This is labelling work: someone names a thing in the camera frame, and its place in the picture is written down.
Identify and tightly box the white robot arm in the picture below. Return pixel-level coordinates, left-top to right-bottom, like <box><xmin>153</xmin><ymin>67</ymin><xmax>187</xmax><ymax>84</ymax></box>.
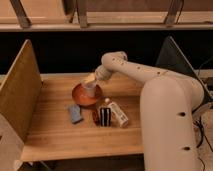
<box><xmin>95</xmin><ymin>51</ymin><xmax>204</xmax><ymax>171</ymax></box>

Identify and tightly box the black white striped eraser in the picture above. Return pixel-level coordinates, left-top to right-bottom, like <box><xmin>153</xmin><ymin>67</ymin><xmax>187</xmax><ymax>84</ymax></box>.
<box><xmin>100</xmin><ymin>107</ymin><xmax>111</xmax><ymax>127</ymax></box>

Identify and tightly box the white cup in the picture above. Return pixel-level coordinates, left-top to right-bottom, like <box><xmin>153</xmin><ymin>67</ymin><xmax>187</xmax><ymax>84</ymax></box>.
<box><xmin>81</xmin><ymin>73</ymin><xmax>97</xmax><ymax>97</ymax></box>

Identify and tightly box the orange round plate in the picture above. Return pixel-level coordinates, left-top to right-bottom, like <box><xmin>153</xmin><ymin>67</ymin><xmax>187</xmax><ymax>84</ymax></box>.
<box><xmin>72</xmin><ymin>84</ymin><xmax>103</xmax><ymax>106</ymax></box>

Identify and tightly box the blue sponge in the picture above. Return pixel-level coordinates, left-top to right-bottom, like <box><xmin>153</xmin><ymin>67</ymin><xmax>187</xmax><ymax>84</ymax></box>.
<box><xmin>69</xmin><ymin>104</ymin><xmax>83</xmax><ymax>124</ymax></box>

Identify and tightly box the white bottle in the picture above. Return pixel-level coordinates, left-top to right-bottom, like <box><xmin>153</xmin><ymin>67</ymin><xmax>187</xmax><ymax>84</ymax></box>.
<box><xmin>105</xmin><ymin>98</ymin><xmax>129</xmax><ymax>127</ymax></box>

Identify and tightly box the right dark side panel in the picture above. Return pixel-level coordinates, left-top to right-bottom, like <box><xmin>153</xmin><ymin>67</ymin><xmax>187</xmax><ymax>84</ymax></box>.
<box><xmin>156</xmin><ymin>36</ymin><xmax>213</xmax><ymax>102</ymax></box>

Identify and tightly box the left wooden side panel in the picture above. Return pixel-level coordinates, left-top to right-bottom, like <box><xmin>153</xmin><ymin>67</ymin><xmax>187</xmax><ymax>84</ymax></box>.
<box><xmin>0</xmin><ymin>40</ymin><xmax>42</xmax><ymax>171</ymax></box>

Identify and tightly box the wooden rail frame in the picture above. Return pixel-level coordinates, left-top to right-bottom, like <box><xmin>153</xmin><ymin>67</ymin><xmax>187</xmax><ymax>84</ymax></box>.
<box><xmin>0</xmin><ymin>0</ymin><xmax>213</xmax><ymax>32</ymax></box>

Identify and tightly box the black cable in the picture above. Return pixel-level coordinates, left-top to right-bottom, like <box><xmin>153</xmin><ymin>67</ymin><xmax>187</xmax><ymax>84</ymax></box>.
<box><xmin>193</xmin><ymin>114</ymin><xmax>213</xmax><ymax>171</ymax></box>

